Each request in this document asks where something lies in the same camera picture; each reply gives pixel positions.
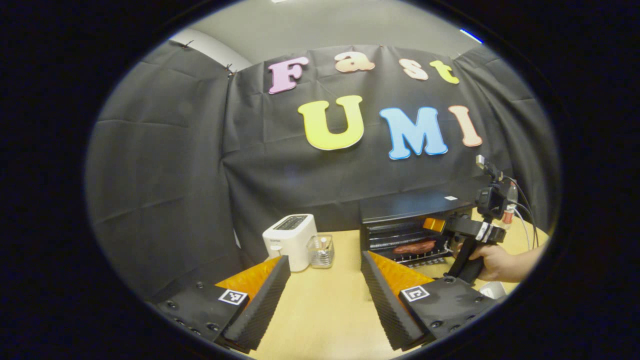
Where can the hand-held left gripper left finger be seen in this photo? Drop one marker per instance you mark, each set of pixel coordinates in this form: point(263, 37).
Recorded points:
point(265, 305)

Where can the clear utensil holder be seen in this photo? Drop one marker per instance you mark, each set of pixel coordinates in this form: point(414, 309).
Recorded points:
point(320, 257)

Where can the black electric oven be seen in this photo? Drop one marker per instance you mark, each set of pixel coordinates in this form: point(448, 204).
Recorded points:
point(400, 207)

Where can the white toaster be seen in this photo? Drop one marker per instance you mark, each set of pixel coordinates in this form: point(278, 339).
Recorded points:
point(287, 245)

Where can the reddish brown meat slice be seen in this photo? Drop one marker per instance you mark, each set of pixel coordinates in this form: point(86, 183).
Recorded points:
point(415, 247)

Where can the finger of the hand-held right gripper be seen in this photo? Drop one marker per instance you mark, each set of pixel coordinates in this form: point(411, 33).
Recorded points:
point(434, 224)

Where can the plastic bottle with red label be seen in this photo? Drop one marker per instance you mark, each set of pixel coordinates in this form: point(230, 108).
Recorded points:
point(508, 216)

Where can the small ceiling light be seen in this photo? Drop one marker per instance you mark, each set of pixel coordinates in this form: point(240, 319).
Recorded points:
point(471, 36)

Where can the black backdrop cloth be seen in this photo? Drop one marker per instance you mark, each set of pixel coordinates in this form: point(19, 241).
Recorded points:
point(165, 175)

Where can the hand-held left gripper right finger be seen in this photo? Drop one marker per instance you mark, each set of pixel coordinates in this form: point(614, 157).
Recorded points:
point(387, 300)

